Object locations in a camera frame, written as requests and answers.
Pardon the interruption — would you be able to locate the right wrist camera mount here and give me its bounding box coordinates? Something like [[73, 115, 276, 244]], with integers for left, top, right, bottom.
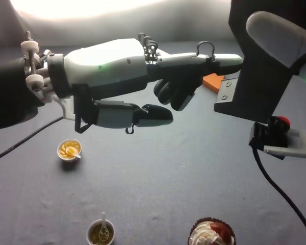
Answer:
[[248, 116, 306, 160]]

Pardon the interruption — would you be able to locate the orange triangle block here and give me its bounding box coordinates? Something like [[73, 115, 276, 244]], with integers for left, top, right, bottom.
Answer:
[[202, 73, 228, 94]]

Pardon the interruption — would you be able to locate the white cup with green soup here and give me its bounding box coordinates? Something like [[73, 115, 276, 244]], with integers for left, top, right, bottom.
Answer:
[[86, 212, 115, 245]]

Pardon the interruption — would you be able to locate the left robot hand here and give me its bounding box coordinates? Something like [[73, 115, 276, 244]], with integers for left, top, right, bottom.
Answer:
[[63, 32, 244, 135]]

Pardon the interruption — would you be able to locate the white bowl with yellow food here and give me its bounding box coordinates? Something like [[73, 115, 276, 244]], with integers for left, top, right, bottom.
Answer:
[[57, 138, 82, 162]]

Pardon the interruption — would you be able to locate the grey table cloth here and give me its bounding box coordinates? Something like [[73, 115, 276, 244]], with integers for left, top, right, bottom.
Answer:
[[0, 40, 306, 245]]

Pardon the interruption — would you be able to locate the toy cupcake with strawberry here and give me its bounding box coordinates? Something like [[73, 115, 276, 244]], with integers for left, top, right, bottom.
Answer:
[[188, 216, 237, 245]]

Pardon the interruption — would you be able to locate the red cylinder with white cross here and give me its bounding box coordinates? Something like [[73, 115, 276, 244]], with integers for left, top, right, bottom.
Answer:
[[276, 116, 291, 128]]

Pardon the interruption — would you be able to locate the black camera cable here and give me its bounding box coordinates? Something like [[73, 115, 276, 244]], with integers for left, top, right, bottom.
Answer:
[[251, 148, 306, 242], [0, 116, 64, 164]]

